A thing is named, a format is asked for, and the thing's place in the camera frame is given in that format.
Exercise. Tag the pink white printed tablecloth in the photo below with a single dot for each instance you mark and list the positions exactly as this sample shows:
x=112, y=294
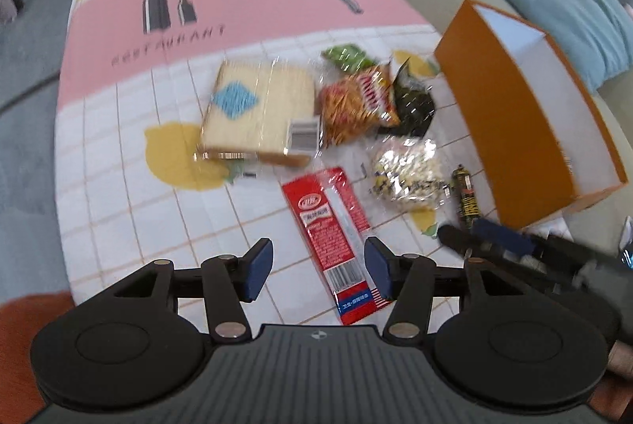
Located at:
x=247, y=8

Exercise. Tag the sliced bread packet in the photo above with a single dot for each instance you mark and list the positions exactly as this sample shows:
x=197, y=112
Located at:
x=262, y=107

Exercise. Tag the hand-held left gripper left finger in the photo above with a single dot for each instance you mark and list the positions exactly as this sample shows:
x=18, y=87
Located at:
x=259, y=268

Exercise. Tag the light blue pillow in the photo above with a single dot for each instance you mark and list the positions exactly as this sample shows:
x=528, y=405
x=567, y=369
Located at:
x=568, y=3

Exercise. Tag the green snack packet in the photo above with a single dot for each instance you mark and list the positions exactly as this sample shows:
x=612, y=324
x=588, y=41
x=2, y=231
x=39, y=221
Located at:
x=346, y=55

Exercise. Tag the person's right forearm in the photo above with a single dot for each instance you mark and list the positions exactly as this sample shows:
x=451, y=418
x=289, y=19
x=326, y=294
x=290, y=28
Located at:
x=623, y=357

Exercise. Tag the clear popcorn ball packet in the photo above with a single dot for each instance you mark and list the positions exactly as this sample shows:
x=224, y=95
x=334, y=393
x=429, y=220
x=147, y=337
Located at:
x=405, y=171

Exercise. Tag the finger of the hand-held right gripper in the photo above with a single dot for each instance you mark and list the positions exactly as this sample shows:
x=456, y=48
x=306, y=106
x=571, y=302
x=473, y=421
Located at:
x=457, y=240
x=502, y=235

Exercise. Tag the dark seaweed snack packet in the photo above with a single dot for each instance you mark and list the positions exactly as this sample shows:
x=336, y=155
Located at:
x=413, y=107

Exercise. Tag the orange cardboard box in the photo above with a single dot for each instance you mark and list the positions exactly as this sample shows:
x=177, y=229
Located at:
x=494, y=107

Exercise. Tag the black yellow candy bar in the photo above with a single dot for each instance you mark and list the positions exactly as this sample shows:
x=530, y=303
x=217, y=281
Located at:
x=465, y=196

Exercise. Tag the orange red fabric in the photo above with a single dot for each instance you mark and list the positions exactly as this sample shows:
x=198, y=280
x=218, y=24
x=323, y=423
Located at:
x=29, y=320

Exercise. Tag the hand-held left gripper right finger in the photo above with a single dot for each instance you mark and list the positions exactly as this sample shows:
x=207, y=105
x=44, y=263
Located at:
x=378, y=269

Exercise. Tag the orange red noodle snack packet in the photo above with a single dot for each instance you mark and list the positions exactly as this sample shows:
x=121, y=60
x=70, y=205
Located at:
x=351, y=107

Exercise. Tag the red sausage packet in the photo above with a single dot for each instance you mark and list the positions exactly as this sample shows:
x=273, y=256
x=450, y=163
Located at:
x=326, y=226

